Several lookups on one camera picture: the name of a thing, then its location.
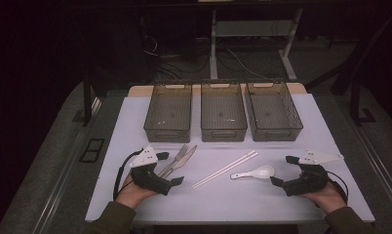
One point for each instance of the metal floor rail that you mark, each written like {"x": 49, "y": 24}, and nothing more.
{"x": 59, "y": 195}
{"x": 379, "y": 162}

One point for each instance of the white metal table frame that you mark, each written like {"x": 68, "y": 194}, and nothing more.
{"x": 213, "y": 48}

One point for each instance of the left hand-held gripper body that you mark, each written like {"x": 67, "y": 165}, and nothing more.
{"x": 148, "y": 178}

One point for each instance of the transparent brown plastic bin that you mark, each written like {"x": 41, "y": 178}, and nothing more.
{"x": 168, "y": 112}
{"x": 223, "y": 112}
{"x": 273, "y": 112}

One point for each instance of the white table mat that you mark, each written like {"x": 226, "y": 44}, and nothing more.
{"x": 216, "y": 201}

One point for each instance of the black metal stand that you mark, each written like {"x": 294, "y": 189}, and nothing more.
{"x": 356, "y": 104}
{"x": 86, "y": 104}

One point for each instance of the person's right hand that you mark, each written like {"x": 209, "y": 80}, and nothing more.
{"x": 329, "y": 199}

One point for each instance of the metal fork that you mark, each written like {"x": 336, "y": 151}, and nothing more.
{"x": 181, "y": 152}

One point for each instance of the white ceramic spoon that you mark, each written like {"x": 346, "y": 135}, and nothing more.
{"x": 264, "y": 171}

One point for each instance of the person's left hand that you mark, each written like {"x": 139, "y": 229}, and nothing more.
{"x": 130, "y": 195}

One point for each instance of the metal serrated knife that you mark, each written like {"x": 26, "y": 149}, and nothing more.
{"x": 187, "y": 157}

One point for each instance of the white chopstick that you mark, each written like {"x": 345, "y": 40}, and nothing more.
{"x": 223, "y": 172}
{"x": 223, "y": 168}

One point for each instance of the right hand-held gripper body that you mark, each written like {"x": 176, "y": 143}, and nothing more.
{"x": 309, "y": 182}

